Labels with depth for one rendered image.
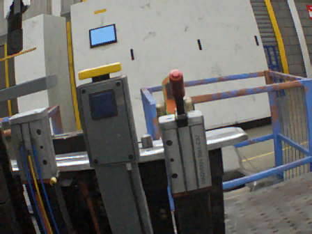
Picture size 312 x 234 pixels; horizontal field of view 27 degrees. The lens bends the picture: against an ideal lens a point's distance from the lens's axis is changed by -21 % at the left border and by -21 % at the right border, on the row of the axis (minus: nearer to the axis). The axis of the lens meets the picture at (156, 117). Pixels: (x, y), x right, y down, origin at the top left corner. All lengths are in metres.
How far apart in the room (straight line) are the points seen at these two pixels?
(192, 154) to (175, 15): 8.07
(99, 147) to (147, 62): 8.20
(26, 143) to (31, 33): 8.10
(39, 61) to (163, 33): 1.61
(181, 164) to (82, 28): 8.07
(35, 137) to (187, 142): 0.25
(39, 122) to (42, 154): 0.05
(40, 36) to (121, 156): 8.25
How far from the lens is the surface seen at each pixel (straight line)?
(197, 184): 1.24
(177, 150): 1.22
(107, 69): 1.06
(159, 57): 9.26
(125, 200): 1.08
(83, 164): 1.35
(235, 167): 3.49
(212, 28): 9.31
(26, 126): 1.23
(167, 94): 1.55
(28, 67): 9.32
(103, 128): 1.06
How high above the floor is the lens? 1.18
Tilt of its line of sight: 5 degrees down
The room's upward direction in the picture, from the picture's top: 10 degrees counter-clockwise
